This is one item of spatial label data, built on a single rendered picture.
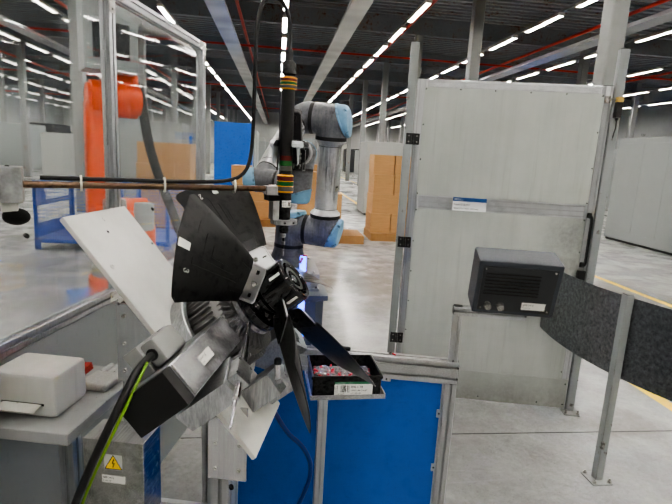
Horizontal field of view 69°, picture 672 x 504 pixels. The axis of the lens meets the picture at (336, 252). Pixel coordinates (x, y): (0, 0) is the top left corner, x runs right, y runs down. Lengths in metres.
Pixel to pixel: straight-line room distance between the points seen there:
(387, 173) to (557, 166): 6.35
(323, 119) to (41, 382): 1.17
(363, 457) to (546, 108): 2.20
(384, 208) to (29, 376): 8.34
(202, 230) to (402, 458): 1.22
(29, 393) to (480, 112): 2.59
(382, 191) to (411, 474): 7.70
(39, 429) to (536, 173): 2.72
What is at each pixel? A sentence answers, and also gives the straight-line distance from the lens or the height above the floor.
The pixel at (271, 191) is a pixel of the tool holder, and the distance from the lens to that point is 1.27.
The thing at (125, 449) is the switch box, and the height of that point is 0.82.
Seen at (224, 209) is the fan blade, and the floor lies 1.37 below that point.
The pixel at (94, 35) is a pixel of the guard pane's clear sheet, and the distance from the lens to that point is 1.92.
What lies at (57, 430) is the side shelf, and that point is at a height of 0.86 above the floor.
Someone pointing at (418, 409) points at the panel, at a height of 0.67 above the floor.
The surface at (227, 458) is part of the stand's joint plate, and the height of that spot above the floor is 0.77.
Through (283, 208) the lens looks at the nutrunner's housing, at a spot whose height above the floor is 1.39.
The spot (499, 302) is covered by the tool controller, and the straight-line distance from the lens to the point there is 1.69.
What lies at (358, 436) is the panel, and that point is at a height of 0.54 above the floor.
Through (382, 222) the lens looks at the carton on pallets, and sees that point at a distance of 9.40.
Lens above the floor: 1.53
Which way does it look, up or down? 11 degrees down
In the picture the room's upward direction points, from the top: 3 degrees clockwise
